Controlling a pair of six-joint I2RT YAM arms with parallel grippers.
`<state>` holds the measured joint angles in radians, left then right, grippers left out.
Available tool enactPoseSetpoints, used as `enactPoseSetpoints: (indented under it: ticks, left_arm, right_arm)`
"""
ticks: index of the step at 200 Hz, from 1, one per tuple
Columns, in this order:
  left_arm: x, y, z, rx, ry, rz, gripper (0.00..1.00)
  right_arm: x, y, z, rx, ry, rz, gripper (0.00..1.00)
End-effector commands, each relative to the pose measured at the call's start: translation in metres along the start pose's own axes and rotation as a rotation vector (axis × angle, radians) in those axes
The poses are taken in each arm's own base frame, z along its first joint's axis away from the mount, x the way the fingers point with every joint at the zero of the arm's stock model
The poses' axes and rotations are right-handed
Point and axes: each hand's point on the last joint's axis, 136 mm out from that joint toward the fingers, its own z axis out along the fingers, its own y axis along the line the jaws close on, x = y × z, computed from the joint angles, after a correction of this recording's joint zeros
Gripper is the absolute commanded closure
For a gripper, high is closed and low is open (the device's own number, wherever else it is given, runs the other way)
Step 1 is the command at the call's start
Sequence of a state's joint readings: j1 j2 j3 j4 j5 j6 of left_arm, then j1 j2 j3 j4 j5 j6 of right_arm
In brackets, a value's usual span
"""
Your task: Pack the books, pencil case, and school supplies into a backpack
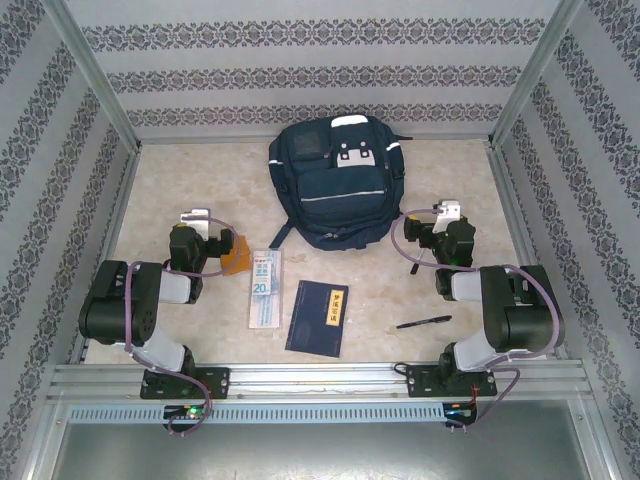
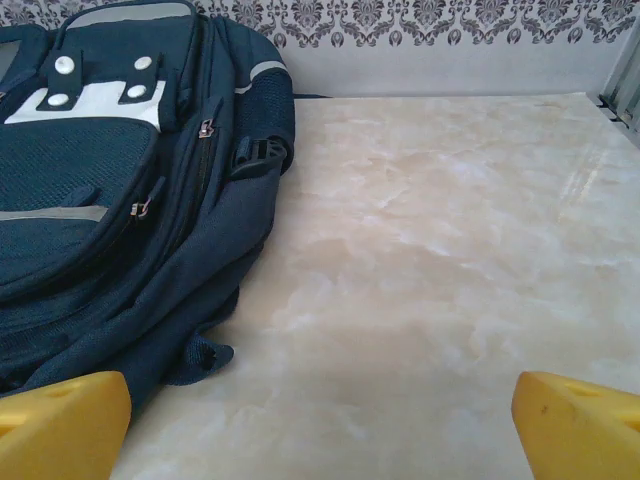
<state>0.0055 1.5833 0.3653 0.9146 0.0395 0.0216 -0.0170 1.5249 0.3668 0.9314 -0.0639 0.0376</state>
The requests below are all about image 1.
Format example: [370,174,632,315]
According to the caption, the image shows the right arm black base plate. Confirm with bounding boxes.
[405,363,499,399]

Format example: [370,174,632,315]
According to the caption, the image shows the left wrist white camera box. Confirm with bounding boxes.
[178,207,211,239]

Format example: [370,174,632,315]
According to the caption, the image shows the slotted grey cable duct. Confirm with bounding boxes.
[67,403,446,425]

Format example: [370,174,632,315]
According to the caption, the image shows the aluminium side frame rail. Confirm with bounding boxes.
[487,142,571,361]
[67,147,144,365]

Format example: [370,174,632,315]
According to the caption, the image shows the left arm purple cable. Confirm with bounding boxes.
[124,217,240,437]

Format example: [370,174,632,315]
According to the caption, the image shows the navy blue backpack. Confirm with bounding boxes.
[267,113,414,252]

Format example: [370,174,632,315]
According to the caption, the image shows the black pen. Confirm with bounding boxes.
[395,314,454,330]

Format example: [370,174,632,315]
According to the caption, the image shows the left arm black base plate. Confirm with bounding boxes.
[139,366,231,401]

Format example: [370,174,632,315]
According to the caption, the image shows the clear ruler stationery pack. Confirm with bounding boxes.
[248,248,285,330]

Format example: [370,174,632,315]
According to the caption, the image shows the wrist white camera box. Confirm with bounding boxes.
[178,207,211,239]
[432,198,462,232]

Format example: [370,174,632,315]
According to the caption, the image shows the aluminium frame post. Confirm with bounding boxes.
[487,0,586,149]
[39,0,144,154]

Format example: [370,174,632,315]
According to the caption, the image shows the navy notebook yellow label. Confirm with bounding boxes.
[284,279,350,359]

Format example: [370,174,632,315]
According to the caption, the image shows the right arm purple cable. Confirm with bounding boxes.
[391,209,566,432]

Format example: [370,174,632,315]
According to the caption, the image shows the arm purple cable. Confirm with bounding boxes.
[391,209,566,432]
[124,217,240,437]

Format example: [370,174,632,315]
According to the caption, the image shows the aluminium rear frame bar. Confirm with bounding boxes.
[137,133,494,146]

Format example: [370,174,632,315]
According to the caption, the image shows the grey metal panel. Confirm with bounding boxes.
[49,423,609,480]

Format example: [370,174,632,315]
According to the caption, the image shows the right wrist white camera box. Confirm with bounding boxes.
[432,198,462,232]

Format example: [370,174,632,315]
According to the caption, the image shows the orange sticky note pad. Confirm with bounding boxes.
[219,233,252,277]

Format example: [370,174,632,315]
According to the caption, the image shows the aluminium mounting rail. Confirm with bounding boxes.
[47,362,594,401]

